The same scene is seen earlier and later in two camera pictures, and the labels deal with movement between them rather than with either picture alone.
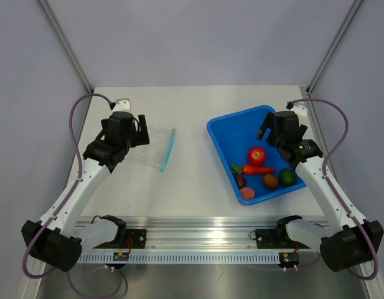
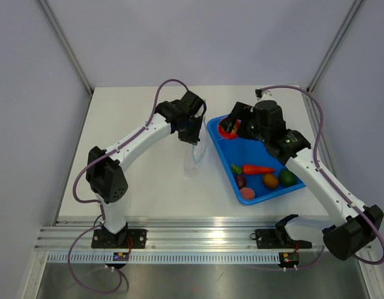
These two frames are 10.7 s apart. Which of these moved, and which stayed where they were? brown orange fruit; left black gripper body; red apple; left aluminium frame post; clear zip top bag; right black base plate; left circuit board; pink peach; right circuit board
Moved: clear zip top bag; left black gripper body; red apple
Stayed: left circuit board; right circuit board; left aluminium frame post; brown orange fruit; pink peach; right black base plate
